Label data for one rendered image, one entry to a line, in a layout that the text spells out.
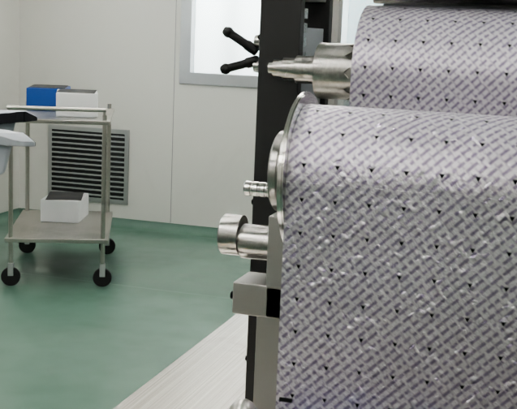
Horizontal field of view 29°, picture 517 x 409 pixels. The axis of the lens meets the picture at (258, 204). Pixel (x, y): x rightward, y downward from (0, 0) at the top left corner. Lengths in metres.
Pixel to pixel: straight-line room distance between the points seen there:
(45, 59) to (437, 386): 6.56
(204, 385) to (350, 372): 0.53
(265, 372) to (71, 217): 4.93
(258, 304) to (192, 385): 0.44
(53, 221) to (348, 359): 5.08
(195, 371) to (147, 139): 5.61
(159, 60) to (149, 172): 0.77
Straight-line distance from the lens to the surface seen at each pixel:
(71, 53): 7.23
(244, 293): 0.99
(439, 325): 0.87
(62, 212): 5.91
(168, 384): 1.41
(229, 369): 1.47
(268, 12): 1.22
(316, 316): 0.89
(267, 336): 1.00
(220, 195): 6.87
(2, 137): 1.37
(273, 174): 0.91
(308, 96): 0.93
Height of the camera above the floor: 1.37
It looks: 10 degrees down
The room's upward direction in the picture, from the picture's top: 2 degrees clockwise
